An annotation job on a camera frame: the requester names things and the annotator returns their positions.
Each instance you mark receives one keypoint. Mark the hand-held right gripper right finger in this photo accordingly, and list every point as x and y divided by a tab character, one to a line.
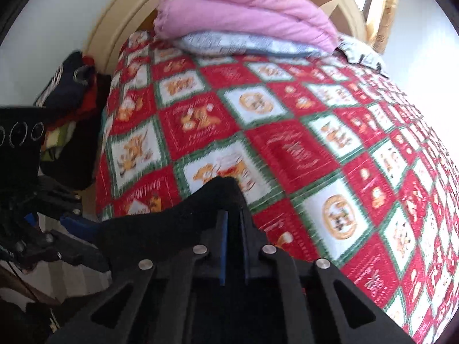
244	254

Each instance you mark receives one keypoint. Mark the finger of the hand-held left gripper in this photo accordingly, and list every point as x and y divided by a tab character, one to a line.
79	224
61	200

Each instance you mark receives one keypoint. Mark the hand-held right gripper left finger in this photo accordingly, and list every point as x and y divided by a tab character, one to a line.
223	254

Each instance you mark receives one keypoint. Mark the black pants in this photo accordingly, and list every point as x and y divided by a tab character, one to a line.
161	229

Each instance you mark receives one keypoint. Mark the pile of dark clothes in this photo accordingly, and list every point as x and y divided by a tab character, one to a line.
71	96

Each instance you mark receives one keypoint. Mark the red green printed blanket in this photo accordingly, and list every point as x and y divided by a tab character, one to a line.
287	150

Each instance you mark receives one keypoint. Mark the cream wooden headboard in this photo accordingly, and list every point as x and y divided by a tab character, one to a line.
107	25

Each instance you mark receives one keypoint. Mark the white patterned pillow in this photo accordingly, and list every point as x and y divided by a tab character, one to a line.
358	52

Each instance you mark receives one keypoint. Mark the pink folded blanket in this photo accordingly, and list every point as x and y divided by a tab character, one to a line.
244	10

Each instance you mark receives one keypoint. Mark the patterned curtain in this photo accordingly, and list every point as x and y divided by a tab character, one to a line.
382	25

